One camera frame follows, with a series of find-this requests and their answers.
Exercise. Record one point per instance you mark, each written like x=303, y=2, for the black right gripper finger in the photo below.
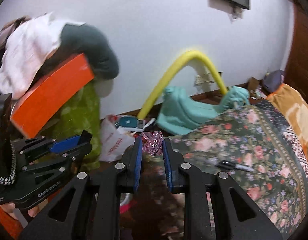
x=108, y=185
x=186, y=178

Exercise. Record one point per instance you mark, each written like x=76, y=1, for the white plastic bag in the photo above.
x=114, y=140

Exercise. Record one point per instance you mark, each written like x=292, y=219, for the white cloth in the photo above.
x=26, y=50

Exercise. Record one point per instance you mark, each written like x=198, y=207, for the dark grey garment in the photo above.
x=89, y=41

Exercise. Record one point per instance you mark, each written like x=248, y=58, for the patchwork dark quilt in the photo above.
x=285, y=130

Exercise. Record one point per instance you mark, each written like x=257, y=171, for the teal card box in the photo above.
x=130, y=123

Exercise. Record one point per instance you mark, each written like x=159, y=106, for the orange box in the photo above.
x=34, y=109

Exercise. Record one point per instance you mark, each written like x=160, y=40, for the teal cloth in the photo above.
x=180, y=114

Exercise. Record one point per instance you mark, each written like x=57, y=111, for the black handled pen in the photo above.
x=227, y=165

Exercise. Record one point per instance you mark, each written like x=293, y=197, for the floral dark green bedspread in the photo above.
x=246, y=136

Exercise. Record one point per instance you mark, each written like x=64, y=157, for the orange patterned blanket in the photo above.
x=295, y=110

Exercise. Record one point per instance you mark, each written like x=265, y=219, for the brown wooden door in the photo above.
x=296, y=72

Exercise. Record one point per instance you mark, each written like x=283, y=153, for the green floral bag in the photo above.
x=80, y=112

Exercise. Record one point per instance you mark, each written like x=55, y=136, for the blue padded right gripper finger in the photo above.
x=63, y=145

